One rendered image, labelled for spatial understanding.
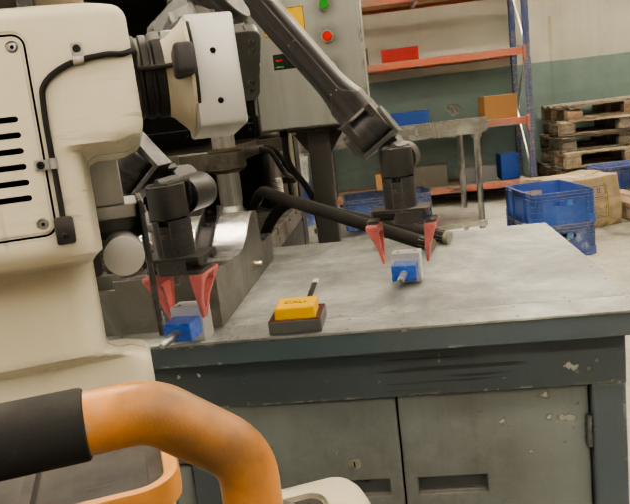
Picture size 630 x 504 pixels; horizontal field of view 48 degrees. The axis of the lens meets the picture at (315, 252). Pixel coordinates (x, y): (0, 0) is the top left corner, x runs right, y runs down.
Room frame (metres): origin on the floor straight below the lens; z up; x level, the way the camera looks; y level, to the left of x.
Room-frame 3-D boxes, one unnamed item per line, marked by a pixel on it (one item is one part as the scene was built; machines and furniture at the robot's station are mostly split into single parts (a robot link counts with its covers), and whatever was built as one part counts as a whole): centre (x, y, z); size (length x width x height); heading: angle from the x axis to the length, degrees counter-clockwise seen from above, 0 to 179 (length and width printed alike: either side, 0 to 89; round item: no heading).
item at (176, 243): (1.04, 0.20, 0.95); 0.10 x 0.07 x 0.07; 76
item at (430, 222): (1.23, -0.18, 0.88); 0.07 x 0.07 x 0.09; 75
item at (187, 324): (1.01, 0.21, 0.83); 0.13 x 0.05 x 0.05; 166
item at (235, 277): (1.35, 0.26, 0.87); 0.50 x 0.26 x 0.14; 173
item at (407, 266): (1.20, -0.15, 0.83); 0.13 x 0.05 x 0.05; 165
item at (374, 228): (1.24, -0.13, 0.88); 0.07 x 0.07 x 0.09; 75
